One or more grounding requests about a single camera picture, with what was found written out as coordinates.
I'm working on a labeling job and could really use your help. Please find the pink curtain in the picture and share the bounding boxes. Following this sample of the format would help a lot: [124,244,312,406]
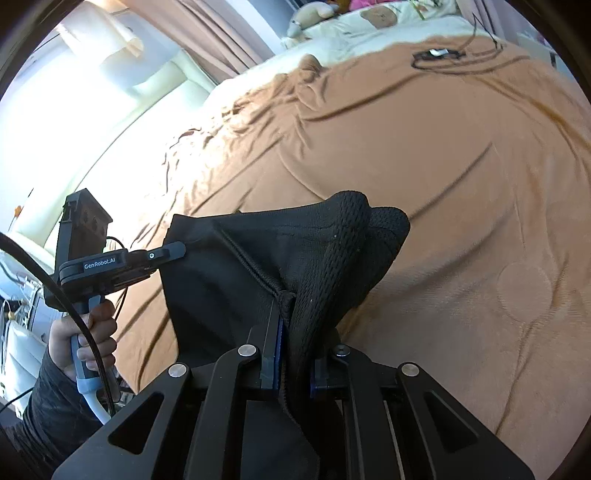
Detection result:
[124,0,296,88]
[455,0,513,38]

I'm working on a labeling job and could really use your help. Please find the brown blanket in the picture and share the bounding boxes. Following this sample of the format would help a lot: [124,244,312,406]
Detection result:
[111,34,591,444]

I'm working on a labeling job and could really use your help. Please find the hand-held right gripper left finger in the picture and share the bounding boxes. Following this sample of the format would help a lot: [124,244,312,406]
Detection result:
[51,300,284,480]

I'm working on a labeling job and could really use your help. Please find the person's left hand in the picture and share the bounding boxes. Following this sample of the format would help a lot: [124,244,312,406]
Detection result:
[48,300,120,384]

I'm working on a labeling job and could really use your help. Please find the black device with white label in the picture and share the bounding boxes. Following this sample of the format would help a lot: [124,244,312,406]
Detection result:
[413,47,465,63]

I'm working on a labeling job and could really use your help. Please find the thin black cable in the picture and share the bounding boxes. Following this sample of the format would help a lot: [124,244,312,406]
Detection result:
[411,11,513,70]

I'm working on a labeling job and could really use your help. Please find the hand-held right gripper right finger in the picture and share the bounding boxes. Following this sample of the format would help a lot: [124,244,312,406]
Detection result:
[310,329,536,480]

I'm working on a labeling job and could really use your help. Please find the person's left forearm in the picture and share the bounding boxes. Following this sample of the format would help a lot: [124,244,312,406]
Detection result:
[0,351,107,480]

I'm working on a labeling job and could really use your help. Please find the beige plush toy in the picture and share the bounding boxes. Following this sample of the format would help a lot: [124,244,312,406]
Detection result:
[284,2,340,40]

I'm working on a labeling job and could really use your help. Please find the bear print pillow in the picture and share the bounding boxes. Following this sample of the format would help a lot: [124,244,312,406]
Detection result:
[305,0,462,38]

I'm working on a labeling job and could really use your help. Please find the cream padded headboard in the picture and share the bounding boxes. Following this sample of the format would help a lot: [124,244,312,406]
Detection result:
[102,48,218,139]

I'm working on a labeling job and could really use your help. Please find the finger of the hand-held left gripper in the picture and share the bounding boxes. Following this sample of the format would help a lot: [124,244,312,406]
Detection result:
[143,242,187,266]

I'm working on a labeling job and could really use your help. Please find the thick black gripper cable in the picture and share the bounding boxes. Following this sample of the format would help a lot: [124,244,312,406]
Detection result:
[0,233,123,416]

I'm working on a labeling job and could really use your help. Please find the black mesh shorts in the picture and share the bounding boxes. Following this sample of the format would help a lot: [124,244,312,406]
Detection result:
[159,190,411,480]

